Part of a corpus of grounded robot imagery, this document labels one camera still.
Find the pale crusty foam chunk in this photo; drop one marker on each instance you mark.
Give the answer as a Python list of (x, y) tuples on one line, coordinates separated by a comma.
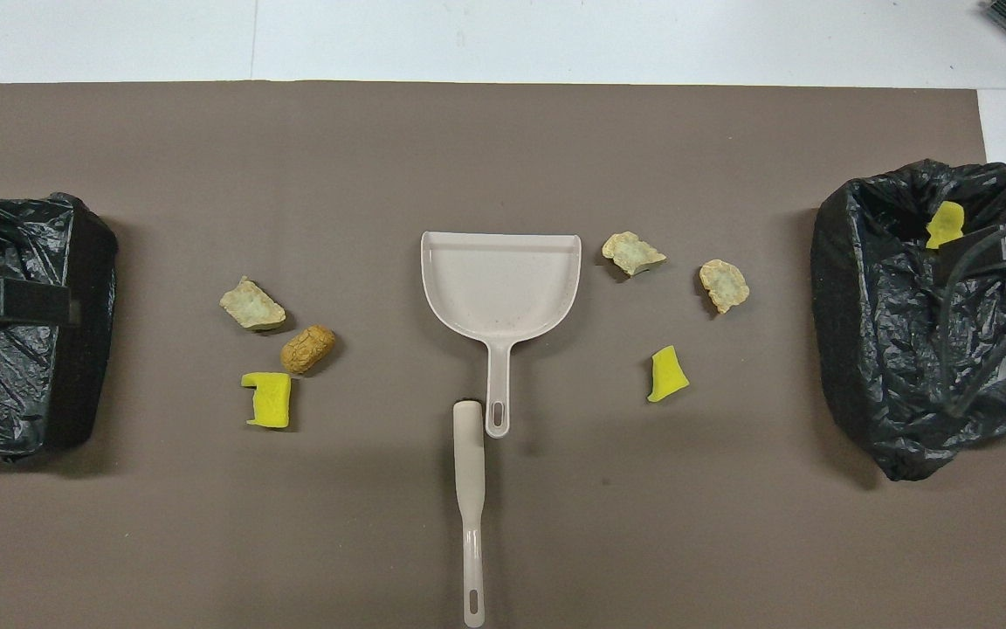
[(251, 307), (634, 253)]

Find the small yellow sponge scrap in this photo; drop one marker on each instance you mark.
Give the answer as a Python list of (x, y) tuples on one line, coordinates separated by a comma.
[(945, 227)]

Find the brown cracked foam nugget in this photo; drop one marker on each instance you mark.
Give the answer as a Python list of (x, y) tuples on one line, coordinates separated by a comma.
[(306, 349)]

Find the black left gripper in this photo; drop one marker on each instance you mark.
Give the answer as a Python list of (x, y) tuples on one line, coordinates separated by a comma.
[(23, 306)]

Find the wedge yellow sponge piece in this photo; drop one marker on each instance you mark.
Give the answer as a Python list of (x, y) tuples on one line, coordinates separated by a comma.
[(667, 376)]

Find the rounded pale foam chunk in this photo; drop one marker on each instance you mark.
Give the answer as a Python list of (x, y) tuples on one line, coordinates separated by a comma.
[(724, 285)]

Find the brown table mat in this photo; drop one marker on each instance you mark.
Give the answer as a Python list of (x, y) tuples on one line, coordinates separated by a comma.
[(503, 157)]

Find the beige plastic dustpan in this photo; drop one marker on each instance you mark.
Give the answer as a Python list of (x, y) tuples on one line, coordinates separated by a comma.
[(500, 288)]

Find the black bag lined bin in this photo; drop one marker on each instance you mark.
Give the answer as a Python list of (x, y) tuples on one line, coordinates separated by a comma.
[(23, 384), (878, 349)]

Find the notched yellow sponge piece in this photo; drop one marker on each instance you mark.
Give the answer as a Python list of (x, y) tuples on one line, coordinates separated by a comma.
[(272, 402)]

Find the beige brush black bristles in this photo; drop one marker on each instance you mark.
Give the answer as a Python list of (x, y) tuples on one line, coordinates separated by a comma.
[(470, 472)]

